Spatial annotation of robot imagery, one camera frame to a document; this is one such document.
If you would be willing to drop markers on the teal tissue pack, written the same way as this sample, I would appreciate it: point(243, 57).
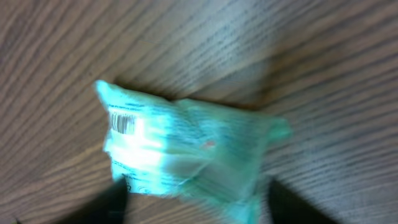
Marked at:
point(192, 150)

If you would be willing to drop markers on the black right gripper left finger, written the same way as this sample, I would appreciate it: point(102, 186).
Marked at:
point(108, 207)

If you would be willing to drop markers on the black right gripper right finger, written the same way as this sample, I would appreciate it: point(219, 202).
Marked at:
point(287, 207)

